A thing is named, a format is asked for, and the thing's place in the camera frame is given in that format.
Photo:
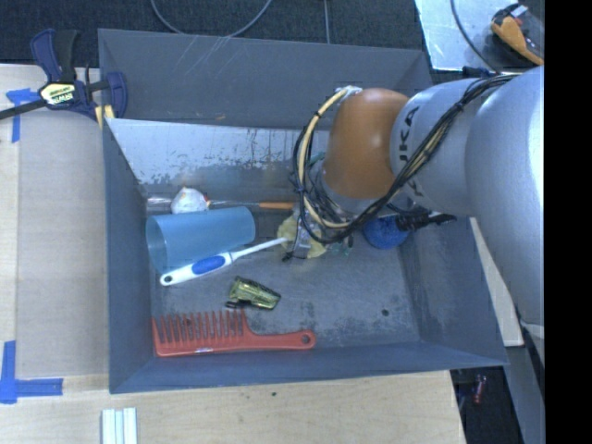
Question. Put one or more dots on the grey metal bin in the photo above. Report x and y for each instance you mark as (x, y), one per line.
(351, 303)

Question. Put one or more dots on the white toy animal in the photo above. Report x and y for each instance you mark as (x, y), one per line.
(187, 201)

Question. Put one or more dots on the white and blue toothbrush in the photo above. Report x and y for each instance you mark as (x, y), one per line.
(208, 265)

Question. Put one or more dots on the pale yellow sponge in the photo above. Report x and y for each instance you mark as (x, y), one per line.
(284, 231)

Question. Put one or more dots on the red-orange comb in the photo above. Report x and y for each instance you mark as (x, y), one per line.
(259, 339)

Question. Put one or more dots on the clear yellow-green toy car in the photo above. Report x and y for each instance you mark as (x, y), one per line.
(254, 293)

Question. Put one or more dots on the blue ball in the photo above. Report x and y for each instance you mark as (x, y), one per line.
(381, 238)

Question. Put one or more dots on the blue plastic cup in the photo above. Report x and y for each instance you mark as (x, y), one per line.
(203, 236)

